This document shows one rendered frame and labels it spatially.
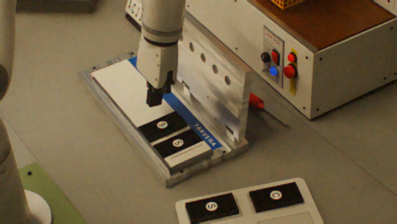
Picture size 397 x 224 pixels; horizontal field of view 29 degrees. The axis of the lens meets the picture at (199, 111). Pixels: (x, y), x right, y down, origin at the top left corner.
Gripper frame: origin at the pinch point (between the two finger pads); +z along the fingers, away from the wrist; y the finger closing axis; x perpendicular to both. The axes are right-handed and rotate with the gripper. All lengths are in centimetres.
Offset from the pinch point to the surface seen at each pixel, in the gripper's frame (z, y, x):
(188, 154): 5.6, 14.7, 0.7
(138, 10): 1.3, -39.3, 16.8
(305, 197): 4.7, 36.6, 15.1
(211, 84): -3.5, 4.7, 11.4
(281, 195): 4.4, 34.2, 10.5
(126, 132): 7.9, 0.0, -6.3
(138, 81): 5.9, -14.8, 4.3
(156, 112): 6.3, -2.3, 2.4
